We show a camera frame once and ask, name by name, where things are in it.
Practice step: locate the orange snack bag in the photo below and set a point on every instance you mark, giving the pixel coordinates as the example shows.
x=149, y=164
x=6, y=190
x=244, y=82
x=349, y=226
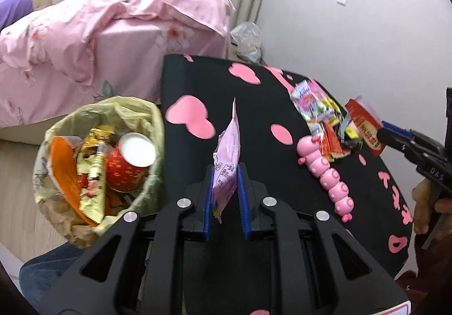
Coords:
x=61, y=166

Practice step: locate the yellow and red snack packet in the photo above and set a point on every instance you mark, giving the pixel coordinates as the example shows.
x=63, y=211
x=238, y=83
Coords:
x=91, y=195

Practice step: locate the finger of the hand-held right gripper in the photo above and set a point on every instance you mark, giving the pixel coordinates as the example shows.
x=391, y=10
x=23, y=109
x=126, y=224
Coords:
x=397, y=128
x=392, y=140

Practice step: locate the purple pillow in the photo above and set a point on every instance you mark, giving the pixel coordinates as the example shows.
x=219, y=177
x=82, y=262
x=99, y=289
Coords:
x=14, y=8

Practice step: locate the small yellow wrapper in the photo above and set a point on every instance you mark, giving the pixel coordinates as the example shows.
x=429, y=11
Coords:
x=350, y=132

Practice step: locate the bed with pink sheet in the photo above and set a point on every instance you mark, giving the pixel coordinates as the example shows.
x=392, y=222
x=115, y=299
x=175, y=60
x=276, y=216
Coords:
x=123, y=43

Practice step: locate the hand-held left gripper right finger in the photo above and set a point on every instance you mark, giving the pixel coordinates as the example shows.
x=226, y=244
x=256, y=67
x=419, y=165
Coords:
x=243, y=202

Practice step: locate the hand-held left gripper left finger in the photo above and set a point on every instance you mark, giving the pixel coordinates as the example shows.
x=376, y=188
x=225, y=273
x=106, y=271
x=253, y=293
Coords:
x=208, y=202

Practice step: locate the person's jeans leg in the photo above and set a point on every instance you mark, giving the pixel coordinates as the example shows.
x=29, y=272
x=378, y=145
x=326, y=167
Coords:
x=46, y=269

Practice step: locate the pink caterpillar toy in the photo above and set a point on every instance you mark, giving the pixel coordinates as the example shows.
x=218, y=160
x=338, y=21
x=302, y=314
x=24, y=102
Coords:
x=325, y=168

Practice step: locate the colourful white and pink wrapper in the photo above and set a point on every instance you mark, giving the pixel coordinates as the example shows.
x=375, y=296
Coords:
x=310, y=103

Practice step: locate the bin with yellow-green bag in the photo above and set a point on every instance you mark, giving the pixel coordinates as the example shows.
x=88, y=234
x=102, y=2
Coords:
x=137, y=112

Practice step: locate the small red wrapper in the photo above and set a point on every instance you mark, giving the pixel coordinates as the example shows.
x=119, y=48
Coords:
x=330, y=142

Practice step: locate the red instant noodle cup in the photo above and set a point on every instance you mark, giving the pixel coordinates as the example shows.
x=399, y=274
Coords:
x=123, y=170

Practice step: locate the person's right hand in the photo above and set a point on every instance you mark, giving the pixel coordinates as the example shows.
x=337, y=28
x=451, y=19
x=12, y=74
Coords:
x=422, y=205

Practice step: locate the white plastic bag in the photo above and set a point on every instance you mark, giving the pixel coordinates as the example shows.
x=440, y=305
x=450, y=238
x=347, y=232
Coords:
x=247, y=41

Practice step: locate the pink snack packet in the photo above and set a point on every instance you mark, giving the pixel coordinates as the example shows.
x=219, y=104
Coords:
x=227, y=152

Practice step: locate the person's right forearm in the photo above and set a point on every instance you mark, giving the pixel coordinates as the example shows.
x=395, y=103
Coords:
x=409, y=278

